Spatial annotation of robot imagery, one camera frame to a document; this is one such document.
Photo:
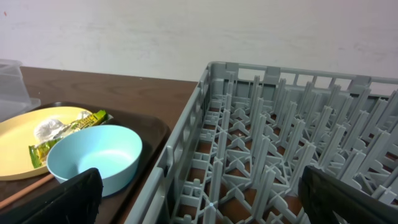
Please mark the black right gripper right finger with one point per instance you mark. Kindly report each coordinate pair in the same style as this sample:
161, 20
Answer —
324, 198

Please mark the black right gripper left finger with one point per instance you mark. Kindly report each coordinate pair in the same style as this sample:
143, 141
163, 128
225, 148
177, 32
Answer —
74, 201

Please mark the light blue bowl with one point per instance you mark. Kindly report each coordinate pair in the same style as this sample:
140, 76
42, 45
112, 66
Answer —
113, 150

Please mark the green snack wrapper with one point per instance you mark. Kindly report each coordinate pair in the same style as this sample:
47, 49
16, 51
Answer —
39, 152

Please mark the white plastic wrap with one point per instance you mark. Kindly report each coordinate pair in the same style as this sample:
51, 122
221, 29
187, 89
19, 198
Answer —
50, 129

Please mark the grey dishwasher rack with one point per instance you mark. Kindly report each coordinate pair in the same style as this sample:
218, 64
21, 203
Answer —
243, 140

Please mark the wooden chopstick left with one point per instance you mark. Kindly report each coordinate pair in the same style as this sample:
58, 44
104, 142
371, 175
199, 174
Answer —
26, 191

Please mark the yellow plate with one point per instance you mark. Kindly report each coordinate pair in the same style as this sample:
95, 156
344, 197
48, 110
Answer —
17, 134

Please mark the dark brown serving tray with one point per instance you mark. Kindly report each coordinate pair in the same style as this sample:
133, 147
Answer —
113, 209

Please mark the clear plastic bin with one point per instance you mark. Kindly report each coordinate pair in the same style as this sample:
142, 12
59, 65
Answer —
15, 99

